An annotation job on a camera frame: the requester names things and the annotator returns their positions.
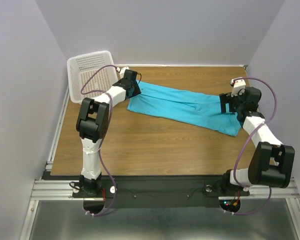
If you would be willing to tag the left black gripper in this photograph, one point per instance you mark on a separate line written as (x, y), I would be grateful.
(134, 88)

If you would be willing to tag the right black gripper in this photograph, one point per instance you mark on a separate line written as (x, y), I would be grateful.
(225, 103)

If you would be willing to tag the turquoise t shirt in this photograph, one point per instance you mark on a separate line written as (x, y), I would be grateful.
(199, 109)

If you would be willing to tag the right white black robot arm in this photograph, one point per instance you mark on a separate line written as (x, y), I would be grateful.
(272, 162)

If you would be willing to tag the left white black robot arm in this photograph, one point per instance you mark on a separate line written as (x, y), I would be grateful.
(92, 125)

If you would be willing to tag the white plastic perforated basket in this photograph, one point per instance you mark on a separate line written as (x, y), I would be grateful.
(88, 72)

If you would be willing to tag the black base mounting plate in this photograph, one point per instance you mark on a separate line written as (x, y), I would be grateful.
(161, 191)

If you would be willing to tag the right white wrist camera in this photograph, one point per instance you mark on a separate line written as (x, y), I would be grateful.
(237, 85)

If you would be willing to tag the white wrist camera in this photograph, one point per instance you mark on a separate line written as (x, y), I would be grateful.
(237, 85)
(123, 68)

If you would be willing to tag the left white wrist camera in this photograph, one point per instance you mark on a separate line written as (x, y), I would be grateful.
(123, 68)

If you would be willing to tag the aluminium frame rail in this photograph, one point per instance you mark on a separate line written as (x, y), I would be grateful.
(47, 190)

